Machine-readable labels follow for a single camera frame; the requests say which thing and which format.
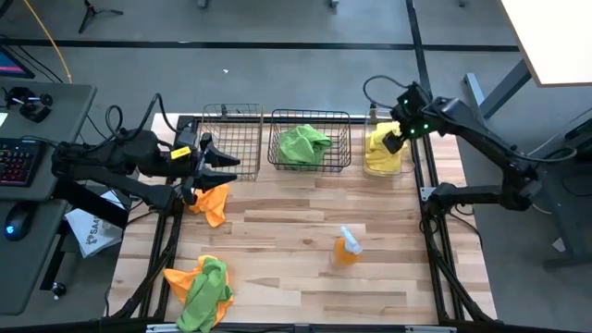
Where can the green microfiber towel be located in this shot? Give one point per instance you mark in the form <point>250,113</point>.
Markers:
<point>319,138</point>
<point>203,291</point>
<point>291,153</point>

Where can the black aluminium frame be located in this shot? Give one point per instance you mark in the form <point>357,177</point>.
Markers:
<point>432,259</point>

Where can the grey table leg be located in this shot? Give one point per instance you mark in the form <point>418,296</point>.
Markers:
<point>490,99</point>

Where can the grey desk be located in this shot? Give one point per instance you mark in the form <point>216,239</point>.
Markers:
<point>55,120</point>

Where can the orange microfiber towel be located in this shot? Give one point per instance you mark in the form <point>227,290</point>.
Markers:
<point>213,205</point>

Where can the black tripod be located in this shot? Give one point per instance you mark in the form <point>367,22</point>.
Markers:
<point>90,11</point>

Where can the yellow tag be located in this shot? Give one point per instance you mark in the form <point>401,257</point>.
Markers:
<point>181,153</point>

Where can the orange and green cloths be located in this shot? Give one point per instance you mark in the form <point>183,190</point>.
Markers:
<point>178,279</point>

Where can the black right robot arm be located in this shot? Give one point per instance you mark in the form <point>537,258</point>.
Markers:
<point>485,139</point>

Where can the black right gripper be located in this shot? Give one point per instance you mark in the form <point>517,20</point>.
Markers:
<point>414,113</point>

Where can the white table top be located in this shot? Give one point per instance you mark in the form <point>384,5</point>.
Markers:
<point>555,37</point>

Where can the spray bottle with orange liquid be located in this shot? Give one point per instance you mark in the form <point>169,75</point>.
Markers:
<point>346,253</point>

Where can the black controller device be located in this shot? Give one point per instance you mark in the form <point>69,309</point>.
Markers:
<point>32,111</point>

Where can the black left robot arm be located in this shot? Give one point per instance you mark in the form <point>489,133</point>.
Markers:
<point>125,159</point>

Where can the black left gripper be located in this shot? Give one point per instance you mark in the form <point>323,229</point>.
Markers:
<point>185,164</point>

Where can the black computer mouse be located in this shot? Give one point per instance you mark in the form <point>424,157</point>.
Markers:
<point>18,222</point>

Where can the clear plastic container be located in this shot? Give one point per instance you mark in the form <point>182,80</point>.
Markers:
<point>407,167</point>

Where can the black round knob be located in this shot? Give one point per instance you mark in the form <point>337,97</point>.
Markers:
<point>58,289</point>

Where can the computer monitor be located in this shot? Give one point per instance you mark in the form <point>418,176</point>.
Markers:
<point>11,65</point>

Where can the white printed paper bag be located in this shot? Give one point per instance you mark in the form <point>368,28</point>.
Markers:
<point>92,236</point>

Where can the black backlit keyboard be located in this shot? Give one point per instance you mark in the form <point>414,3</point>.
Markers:
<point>18,162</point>

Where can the grey furniture foot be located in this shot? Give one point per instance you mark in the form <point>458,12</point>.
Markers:
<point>202,3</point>
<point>332,3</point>

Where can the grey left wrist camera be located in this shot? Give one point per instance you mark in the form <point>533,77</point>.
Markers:
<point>187,138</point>

